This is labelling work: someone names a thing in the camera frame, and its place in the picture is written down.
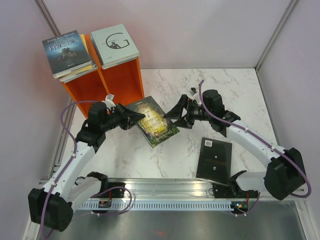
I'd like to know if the white slotted cable duct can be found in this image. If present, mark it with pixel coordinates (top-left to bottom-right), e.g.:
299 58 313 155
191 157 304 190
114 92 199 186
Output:
78 200 234 211

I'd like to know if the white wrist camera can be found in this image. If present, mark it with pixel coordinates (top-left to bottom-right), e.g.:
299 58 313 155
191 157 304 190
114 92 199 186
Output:
102 93 116 109
189 87 199 99

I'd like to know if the teal Jules Verne book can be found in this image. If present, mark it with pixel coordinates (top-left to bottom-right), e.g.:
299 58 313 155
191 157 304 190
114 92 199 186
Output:
100 55 139 70

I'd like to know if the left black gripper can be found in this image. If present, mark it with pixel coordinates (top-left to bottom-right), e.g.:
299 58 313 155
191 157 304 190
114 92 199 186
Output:
100 102 145 132

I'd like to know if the dark Wuthering Heights book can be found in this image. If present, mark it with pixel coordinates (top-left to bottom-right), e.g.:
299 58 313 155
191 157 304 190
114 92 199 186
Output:
42 30 93 79

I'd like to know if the aluminium rail frame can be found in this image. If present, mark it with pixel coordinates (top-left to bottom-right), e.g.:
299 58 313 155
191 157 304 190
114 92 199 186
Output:
22 99 320 240

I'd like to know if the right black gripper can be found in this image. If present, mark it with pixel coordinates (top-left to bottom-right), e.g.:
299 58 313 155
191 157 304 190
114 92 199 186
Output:
163 94 213 129

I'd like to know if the orange wooden shelf box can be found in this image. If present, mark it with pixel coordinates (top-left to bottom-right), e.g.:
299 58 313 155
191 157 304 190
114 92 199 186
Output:
62 34 145 118

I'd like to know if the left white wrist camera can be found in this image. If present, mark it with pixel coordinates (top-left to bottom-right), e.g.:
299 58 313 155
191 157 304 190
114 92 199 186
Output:
102 93 116 109

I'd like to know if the yellow book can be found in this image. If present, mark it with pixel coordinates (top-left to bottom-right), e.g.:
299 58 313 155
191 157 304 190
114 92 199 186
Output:
72 34 96 74

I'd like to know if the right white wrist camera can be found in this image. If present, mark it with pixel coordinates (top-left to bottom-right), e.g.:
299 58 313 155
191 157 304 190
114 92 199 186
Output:
189 87 199 99

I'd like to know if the green garden book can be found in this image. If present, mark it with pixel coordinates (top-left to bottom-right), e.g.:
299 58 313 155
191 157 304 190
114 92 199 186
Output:
125 96 180 148

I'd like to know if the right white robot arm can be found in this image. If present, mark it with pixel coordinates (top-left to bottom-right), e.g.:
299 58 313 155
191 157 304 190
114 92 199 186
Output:
164 89 310 200

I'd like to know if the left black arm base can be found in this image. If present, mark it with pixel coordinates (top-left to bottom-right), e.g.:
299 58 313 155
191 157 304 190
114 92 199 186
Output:
91 182 126 201

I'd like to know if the black book with barcode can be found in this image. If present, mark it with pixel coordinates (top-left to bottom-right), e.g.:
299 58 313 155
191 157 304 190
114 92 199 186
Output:
195 137 233 186

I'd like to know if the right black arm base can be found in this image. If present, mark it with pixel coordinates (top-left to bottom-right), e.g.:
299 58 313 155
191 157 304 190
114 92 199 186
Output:
210 183 258 200

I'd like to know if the pale Great Gatsby book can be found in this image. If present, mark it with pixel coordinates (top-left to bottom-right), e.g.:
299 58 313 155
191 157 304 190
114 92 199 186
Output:
90 24 140 59

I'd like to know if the purple galaxy Crusoe book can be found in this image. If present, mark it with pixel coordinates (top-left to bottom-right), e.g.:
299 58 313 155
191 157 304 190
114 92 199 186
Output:
59 64 98 83

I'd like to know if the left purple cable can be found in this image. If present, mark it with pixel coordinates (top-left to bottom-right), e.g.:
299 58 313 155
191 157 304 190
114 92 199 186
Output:
38 99 133 238

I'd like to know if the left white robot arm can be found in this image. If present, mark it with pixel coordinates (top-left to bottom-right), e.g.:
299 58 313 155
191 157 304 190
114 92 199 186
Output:
28 100 145 232

